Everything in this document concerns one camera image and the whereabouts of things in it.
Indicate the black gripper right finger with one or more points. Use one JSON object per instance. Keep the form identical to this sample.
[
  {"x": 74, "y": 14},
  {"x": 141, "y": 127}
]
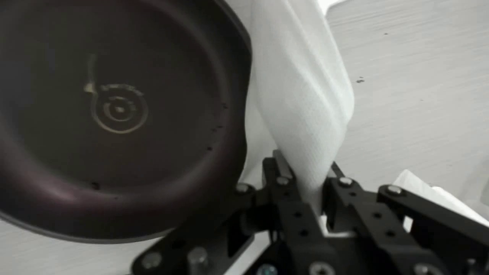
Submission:
[{"x": 406, "y": 234}]

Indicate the black frying pan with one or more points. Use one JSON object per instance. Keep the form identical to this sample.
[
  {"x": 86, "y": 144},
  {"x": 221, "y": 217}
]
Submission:
[{"x": 118, "y": 118}]

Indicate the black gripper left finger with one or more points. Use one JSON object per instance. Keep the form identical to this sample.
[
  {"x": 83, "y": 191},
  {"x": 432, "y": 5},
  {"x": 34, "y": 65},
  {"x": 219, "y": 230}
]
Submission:
[{"x": 297, "y": 245}]

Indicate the white and blue towel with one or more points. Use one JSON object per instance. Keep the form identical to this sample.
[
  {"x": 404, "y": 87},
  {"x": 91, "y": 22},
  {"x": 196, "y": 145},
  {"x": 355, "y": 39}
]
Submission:
[{"x": 300, "y": 98}]

